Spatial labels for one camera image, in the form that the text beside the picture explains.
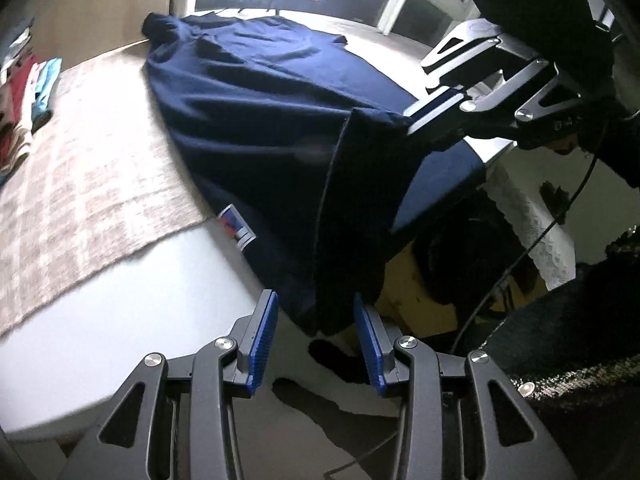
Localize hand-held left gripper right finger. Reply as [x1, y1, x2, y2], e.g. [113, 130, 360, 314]
[353, 292, 576, 480]

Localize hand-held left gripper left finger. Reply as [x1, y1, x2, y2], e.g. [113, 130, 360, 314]
[57, 289, 279, 480]

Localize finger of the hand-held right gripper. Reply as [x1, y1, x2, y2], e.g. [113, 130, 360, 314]
[420, 19, 541, 95]
[406, 59, 583, 151]

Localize navy blue button dress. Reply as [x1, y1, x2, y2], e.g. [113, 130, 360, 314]
[141, 12, 488, 338]

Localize pile of folded clothes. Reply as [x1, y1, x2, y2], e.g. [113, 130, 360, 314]
[0, 25, 63, 183]

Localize yellow cardboard box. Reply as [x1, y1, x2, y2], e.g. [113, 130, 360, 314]
[375, 240, 501, 343]

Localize white lace cloth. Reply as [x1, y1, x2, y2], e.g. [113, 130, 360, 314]
[487, 160, 576, 291]

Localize beige plaid blanket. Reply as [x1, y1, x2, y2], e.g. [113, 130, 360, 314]
[0, 15, 431, 336]

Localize light wooden cabinet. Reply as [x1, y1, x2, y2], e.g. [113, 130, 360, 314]
[30, 0, 176, 61]

